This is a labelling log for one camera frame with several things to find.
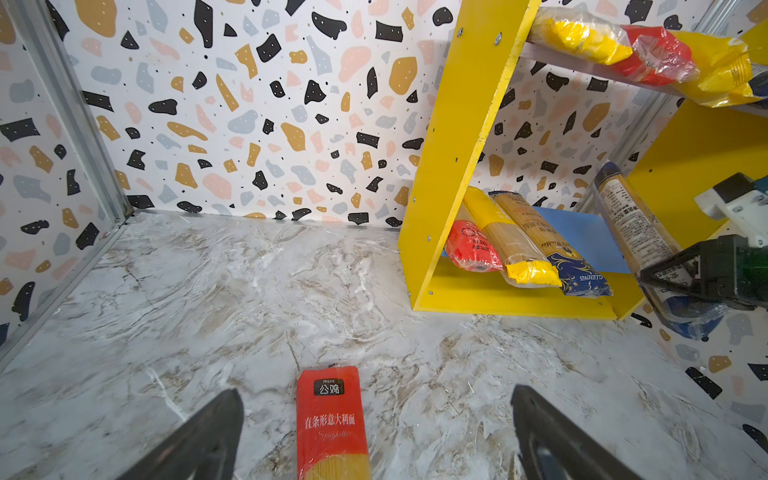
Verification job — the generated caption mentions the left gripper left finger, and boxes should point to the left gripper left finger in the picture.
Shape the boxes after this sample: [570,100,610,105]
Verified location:
[120,389,244,479]

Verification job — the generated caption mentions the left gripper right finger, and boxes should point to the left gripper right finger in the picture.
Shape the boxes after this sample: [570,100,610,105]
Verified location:
[510,384,638,480]

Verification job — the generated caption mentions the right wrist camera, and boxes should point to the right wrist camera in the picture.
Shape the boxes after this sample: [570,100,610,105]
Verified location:
[695,173,767,248]

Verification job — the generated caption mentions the blue gold spaghetti bag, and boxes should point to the blue gold spaghetti bag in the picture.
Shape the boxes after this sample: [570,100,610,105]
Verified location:
[594,161,728,340]
[489,191,613,298]

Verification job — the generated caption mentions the yellow label spaghetti bag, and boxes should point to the yellow label spaghetti bag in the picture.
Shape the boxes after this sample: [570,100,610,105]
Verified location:
[528,7,633,66]

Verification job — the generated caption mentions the red spaghetti bag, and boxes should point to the red spaghetti bag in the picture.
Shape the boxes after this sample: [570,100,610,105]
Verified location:
[612,26,700,86]
[444,220,504,273]
[296,366,372,480]

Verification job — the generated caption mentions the yellow shelf with coloured boards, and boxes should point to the yellow shelf with coloured boards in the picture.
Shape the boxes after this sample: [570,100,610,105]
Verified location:
[398,1,767,321]

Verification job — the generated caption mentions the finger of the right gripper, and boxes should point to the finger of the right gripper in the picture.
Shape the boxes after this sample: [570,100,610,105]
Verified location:
[638,242,702,294]

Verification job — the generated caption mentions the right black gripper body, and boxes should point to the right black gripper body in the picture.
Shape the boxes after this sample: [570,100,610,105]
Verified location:
[691,235,767,309]

